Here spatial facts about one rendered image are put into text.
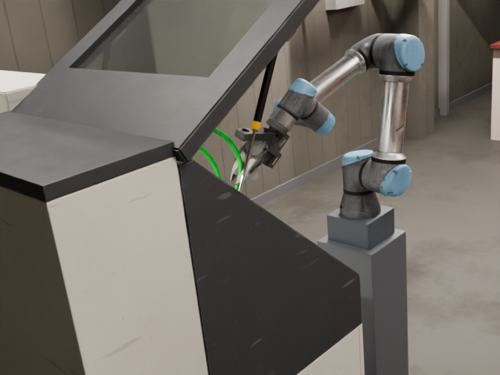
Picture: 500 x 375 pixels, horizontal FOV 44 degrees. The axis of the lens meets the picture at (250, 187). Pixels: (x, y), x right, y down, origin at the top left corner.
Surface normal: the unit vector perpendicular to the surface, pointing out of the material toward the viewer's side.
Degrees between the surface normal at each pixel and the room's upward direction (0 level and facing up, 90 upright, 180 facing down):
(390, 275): 90
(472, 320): 0
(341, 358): 90
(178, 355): 90
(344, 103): 90
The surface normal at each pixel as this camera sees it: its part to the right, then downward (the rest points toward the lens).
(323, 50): 0.73, 0.16
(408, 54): 0.59, 0.09
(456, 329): -0.10, -0.94
